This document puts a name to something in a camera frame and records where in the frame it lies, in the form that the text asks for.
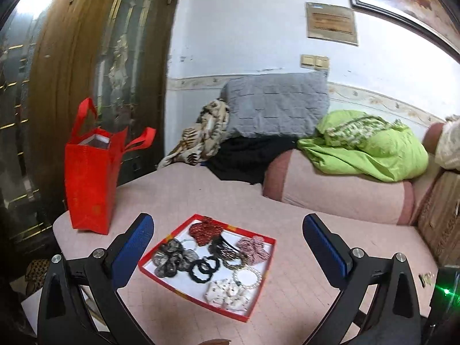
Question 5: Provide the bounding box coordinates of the leaf print cloth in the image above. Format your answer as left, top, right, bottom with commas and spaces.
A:
158, 99, 231, 168

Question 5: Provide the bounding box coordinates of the red tote bag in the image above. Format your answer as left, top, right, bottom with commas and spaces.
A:
65, 98, 157, 236

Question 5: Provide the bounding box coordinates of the white dotted scrunchie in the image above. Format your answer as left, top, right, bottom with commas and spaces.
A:
205, 278, 250, 313

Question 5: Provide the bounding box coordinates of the black cloth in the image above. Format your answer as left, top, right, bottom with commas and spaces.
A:
206, 137, 299, 185

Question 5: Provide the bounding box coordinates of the wooden door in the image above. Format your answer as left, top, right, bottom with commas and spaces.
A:
29, 0, 184, 223

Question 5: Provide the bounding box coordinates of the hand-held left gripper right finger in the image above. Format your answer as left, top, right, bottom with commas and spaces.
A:
302, 214, 425, 345

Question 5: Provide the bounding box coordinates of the wall plaque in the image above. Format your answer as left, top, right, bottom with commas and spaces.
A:
305, 2, 359, 46

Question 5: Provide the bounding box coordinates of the red dotted scrunchie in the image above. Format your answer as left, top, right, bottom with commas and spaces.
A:
189, 219, 223, 247

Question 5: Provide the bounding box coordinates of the white cloth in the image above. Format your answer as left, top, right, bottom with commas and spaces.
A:
435, 115, 460, 171

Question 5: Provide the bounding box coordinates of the grey quilted pillow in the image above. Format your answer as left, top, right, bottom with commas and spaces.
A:
221, 71, 330, 139

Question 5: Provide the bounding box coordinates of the white pearl bracelet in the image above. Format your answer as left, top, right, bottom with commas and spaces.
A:
233, 268, 261, 288

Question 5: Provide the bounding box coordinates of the red shallow cardboard box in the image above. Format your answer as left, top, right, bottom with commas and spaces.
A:
138, 214, 277, 323

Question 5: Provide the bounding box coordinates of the brown striped cushion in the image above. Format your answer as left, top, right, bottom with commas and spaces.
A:
417, 170, 460, 265

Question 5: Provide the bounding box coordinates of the pink bolster pillow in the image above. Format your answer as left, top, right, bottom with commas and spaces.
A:
262, 150, 415, 226

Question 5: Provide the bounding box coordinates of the leopard print item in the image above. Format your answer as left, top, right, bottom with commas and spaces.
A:
25, 259, 51, 292

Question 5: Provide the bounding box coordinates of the grey sheer scrunchie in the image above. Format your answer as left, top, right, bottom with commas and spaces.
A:
152, 239, 198, 277

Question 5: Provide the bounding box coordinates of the green blanket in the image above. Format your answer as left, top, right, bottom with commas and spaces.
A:
298, 111, 429, 183

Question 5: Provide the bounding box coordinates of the beige light switch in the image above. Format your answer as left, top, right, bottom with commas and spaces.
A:
300, 55, 330, 70

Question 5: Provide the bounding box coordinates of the red plaid scrunchie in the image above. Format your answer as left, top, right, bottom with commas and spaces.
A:
236, 236, 270, 264

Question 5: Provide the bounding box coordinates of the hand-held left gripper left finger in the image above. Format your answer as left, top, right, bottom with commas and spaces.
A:
36, 213, 155, 345

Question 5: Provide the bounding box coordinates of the black scrunchie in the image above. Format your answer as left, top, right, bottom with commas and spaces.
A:
189, 255, 220, 283

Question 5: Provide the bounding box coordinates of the brown hair claw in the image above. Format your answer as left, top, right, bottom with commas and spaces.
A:
210, 235, 239, 259

